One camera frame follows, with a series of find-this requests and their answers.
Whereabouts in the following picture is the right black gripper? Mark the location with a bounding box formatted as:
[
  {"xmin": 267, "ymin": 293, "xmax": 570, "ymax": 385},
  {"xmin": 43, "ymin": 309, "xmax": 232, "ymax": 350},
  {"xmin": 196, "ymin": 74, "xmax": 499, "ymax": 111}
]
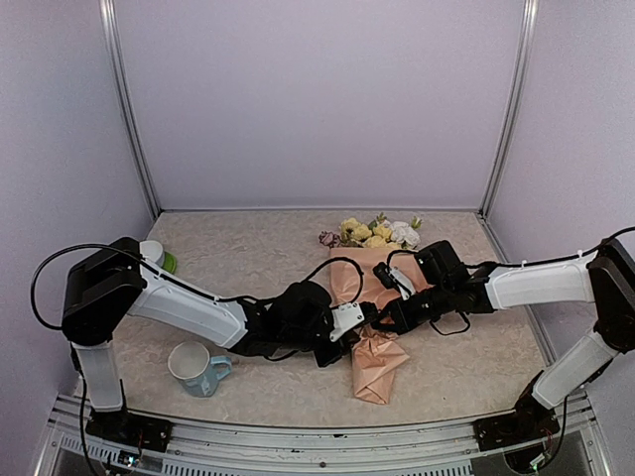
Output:
[{"xmin": 373, "ymin": 280, "xmax": 453, "ymax": 335}]

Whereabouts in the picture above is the pink beige wrapping paper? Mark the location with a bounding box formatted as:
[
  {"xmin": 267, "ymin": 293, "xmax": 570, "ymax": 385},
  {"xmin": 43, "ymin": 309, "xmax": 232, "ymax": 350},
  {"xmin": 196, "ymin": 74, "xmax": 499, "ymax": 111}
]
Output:
[{"xmin": 329, "ymin": 247, "xmax": 409, "ymax": 405}]

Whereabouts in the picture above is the white fake rose stem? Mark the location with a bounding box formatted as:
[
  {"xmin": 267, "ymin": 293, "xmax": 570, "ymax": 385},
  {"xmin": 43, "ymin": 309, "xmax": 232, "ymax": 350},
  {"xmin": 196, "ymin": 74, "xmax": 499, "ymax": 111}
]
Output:
[{"xmin": 389, "ymin": 216, "xmax": 422, "ymax": 250}]

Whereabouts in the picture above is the yellow fake flower stem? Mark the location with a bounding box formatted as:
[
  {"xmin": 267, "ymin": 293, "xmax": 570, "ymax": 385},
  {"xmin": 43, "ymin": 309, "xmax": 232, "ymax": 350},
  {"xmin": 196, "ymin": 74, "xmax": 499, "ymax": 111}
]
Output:
[{"xmin": 339, "ymin": 213, "xmax": 403, "ymax": 250}]

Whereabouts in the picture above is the pink fake rose stem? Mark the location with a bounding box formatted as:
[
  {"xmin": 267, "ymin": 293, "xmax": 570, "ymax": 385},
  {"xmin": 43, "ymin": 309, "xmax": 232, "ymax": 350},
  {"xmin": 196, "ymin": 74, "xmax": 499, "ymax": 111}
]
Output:
[{"xmin": 318, "ymin": 231, "xmax": 341, "ymax": 249}]

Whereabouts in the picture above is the beige ribbon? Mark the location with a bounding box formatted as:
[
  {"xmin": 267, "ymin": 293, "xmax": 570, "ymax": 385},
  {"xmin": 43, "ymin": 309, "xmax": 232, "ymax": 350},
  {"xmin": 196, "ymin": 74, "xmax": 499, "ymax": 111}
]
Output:
[{"xmin": 359, "ymin": 325, "xmax": 398, "ymax": 345}]

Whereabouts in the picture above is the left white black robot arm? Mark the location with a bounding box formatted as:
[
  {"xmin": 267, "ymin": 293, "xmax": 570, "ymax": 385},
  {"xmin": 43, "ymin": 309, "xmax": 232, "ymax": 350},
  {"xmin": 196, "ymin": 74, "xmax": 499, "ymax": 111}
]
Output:
[{"xmin": 62, "ymin": 237, "xmax": 364, "ymax": 441}]

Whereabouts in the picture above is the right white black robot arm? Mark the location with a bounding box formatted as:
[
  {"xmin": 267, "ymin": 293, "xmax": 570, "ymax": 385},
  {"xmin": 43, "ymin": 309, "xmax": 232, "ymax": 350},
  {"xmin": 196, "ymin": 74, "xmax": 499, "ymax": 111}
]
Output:
[{"xmin": 374, "ymin": 238, "xmax": 634, "ymax": 440}]

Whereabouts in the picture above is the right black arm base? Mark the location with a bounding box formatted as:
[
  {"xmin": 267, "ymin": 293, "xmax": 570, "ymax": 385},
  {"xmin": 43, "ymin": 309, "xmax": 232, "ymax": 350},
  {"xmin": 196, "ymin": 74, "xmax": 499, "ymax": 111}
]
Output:
[{"xmin": 473, "ymin": 396, "xmax": 561, "ymax": 451}]

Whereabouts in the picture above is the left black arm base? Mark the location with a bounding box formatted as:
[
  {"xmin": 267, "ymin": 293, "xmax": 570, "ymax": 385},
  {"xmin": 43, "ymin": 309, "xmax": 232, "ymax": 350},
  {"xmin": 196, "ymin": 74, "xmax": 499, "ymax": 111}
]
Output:
[{"xmin": 85, "ymin": 412, "xmax": 173, "ymax": 453}]

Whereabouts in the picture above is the blue white ceramic mug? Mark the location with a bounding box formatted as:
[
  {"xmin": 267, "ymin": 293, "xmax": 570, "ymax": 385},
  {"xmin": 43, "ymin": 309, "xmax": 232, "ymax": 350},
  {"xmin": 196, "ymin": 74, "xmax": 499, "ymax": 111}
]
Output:
[{"xmin": 168, "ymin": 341, "xmax": 232, "ymax": 398}]

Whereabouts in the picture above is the green plate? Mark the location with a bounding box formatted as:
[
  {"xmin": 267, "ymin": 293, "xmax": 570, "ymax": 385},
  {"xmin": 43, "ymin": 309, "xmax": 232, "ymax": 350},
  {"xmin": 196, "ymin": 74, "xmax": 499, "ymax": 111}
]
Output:
[{"xmin": 161, "ymin": 251, "xmax": 178, "ymax": 274}]

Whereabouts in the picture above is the white bowl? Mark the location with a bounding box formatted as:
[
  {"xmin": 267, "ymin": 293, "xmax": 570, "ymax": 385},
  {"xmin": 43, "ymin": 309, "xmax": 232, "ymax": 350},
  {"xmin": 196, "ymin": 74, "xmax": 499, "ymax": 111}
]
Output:
[{"xmin": 139, "ymin": 240, "xmax": 165, "ymax": 267}]

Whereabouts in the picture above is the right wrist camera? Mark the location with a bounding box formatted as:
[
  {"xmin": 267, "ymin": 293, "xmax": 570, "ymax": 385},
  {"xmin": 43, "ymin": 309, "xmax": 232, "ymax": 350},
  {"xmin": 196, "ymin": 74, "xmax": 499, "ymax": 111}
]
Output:
[{"xmin": 373, "ymin": 263, "xmax": 416, "ymax": 300}]

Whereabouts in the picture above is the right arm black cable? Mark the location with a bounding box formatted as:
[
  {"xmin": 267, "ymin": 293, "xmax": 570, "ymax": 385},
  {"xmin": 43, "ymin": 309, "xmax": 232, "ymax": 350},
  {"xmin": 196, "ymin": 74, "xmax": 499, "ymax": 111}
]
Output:
[{"xmin": 495, "ymin": 227, "xmax": 631, "ymax": 269}]

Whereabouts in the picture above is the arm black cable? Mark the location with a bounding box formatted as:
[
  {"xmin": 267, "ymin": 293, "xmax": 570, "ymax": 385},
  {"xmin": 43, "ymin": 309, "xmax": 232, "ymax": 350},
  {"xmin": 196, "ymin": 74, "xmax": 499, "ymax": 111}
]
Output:
[
  {"xmin": 30, "ymin": 242, "xmax": 145, "ymax": 331},
  {"xmin": 495, "ymin": 227, "xmax": 631, "ymax": 269}
]

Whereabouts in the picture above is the front aluminium rail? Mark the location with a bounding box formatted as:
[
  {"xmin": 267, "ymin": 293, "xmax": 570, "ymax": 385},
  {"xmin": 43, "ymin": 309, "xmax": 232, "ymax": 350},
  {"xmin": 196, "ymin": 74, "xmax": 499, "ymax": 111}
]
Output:
[{"xmin": 34, "ymin": 391, "xmax": 611, "ymax": 476}]

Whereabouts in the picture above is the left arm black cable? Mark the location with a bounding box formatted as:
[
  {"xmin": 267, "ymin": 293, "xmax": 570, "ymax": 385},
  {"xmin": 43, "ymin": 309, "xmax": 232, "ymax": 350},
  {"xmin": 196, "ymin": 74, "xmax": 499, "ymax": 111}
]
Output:
[{"xmin": 30, "ymin": 242, "xmax": 145, "ymax": 331}]

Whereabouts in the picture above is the right aluminium frame post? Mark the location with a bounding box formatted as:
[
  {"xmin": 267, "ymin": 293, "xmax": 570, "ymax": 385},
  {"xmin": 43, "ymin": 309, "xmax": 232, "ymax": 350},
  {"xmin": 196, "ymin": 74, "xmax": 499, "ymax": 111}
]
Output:
[{"xmin": 479, "ymin": 0, "xmax": 540, "ymax": 221}]

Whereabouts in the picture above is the aluminium frame post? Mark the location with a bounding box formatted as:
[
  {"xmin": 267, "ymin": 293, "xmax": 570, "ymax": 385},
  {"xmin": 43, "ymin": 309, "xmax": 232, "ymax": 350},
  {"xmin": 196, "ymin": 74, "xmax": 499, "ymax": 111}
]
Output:
[
  {"xmin": 479, "ymin": 0, "xmax": 540, "ymax": 221},
  {"xmin": 98, "ymin": 0, "xmax": 163, "ymax": 220}
]

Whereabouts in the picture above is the left aluminium frame post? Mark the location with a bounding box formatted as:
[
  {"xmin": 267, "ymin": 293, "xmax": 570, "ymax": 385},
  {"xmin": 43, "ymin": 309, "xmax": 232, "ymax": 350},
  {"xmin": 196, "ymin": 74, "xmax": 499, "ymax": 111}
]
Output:
[{"xmin": 98, "ymin": 0, "xmax": 163, "ymax": 220}]

